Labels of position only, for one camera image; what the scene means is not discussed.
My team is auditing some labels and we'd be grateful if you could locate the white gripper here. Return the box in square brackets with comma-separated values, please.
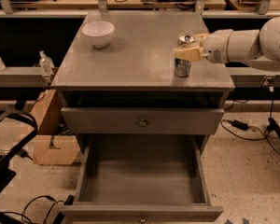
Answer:
[174, 29, 233, 63]

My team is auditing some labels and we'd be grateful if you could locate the silver blue redbull can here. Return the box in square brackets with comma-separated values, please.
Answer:
[175, 34, 195, 77]

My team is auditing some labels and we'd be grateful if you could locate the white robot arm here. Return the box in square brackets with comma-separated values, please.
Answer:
[174, 17, 280, 72]

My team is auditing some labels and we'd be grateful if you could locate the grey drawer cabinet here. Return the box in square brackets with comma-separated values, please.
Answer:
[52, 11, 234, 148]

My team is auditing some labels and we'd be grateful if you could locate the closed grey top drawer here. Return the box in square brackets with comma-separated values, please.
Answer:
[62, 107, 224, 134]

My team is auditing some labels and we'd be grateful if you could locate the open grey middle drawer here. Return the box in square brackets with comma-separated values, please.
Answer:
[62, 134, 223, 223]

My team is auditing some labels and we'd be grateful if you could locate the white ceramic bowl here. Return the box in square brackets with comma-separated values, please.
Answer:
[82, 21, 115, 48]

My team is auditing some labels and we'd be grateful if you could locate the clear pump bottle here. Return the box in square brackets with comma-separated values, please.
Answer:
[39, 50, 53, 75]

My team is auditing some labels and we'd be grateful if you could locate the wooden block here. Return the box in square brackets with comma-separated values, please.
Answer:
[31, 90, 63, 135]

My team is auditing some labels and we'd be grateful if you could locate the cardboard box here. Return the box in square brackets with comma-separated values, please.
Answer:
[33, 135, 80, 165]

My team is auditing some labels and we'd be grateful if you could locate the black power adapter cable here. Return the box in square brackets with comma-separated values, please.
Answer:
[219, 77, 280, 155]

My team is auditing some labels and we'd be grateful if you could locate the black chair frame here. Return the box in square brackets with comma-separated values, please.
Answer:
[0, 109, 38, 203]

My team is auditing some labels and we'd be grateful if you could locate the black floor cable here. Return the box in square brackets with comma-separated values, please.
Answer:
[0, 195, 75, 224]

